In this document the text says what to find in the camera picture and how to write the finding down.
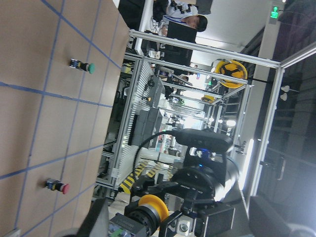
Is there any yellow hard hat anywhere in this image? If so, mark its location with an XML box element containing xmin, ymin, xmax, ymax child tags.
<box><xmin>214</xmin><ymin>59</ymin><xmax>248</xmax><ymax>89</ymax></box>

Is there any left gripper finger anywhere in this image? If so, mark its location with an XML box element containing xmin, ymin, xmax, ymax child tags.
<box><xmin>58</xmin><ymin>197</ymin><xmax>111</xmax><ymax>237</ymax></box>

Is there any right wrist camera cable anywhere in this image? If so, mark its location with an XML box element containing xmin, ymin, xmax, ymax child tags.
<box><xmin>132</xmin><ymin>130</ymin><xmax>183</xmax><ymax>181</ymax></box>

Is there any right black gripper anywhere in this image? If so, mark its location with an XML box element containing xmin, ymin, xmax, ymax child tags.
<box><xmin>130</xmin><ymin>158</ymin><xmax>239</xmax><ymax>237</ymax></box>

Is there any person in black cap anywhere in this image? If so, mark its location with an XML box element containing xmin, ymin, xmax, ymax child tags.
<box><xmin>153</xmin><ymin>0</ymin><xmax>208</xmax><ymax>35</ymax></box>

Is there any green push button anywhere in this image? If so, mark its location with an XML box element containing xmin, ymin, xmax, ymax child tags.
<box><xmin>69</xmin><ymin>59</ymin><xmax>95</xmax><ymax>74</ymax></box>

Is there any red push button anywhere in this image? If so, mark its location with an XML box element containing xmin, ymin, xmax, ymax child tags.
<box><xmin>45</xmin><ymin>178</ymin><xmax>70</xmax><ymax>195</ymax></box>

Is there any yellow push button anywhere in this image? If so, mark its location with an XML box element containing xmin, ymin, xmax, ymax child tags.
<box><xmin>108</xmin><ymin>194</ymin><xmax>169</xmax><ymax>237</ymax></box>

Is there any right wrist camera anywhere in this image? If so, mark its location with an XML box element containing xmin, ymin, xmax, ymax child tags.
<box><xmin>173</xmin><ymin>128</ymin><xmax>234</xmax><ymax>154</ymax></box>

